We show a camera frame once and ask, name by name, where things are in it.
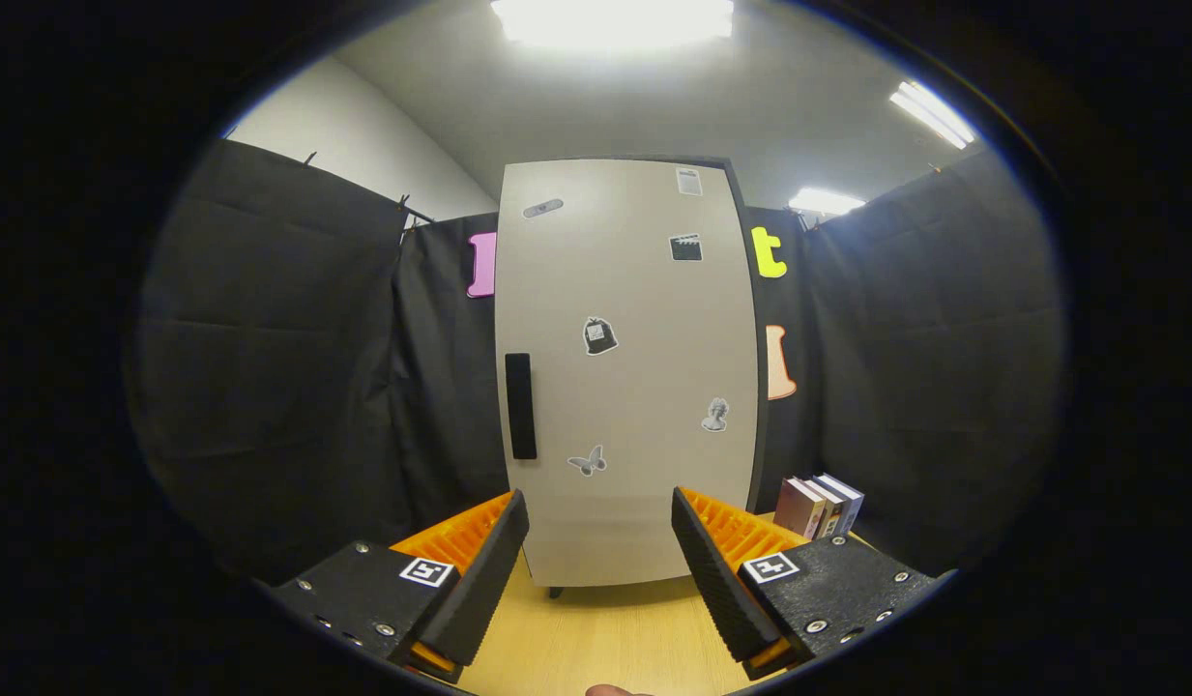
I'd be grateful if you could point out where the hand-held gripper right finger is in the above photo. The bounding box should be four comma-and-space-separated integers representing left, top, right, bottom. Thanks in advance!
671, 486, 959, 681

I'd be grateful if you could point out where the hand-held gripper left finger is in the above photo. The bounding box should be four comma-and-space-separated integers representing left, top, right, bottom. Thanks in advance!
267, 488, 531, 682

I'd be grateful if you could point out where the black door handle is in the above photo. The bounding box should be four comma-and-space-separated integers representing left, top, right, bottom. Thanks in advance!
505, 353, 538, 461

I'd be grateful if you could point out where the beige cabinet door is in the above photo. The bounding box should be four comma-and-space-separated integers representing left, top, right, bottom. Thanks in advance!
496, 159, 761, 589

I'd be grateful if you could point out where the dark grey cabinet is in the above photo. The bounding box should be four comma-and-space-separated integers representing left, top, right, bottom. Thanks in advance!
494, 155, 775, 600

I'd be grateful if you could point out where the white spine book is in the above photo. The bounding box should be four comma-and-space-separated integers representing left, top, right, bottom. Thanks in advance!
800, 477, 845, 538

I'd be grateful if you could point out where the black backdrop cloth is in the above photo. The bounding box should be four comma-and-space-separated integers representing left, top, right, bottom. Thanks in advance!
122, 138, 1070, 586

